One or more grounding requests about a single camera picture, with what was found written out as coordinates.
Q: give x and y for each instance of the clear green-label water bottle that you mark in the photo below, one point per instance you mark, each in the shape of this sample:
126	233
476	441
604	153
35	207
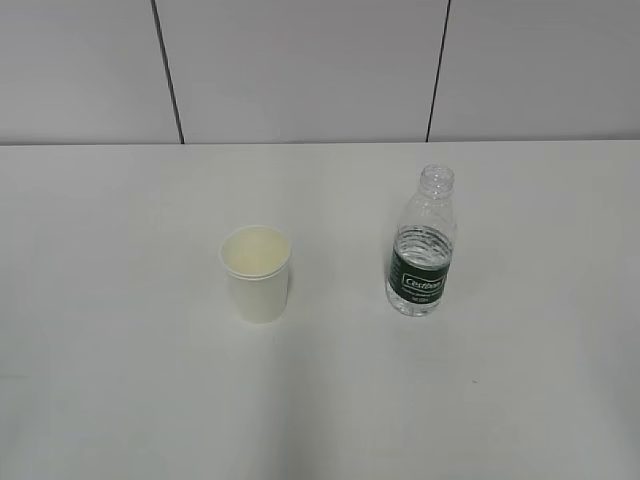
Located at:
423	245

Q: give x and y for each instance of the white paper cup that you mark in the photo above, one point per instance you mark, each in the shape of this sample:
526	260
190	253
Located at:
256	259

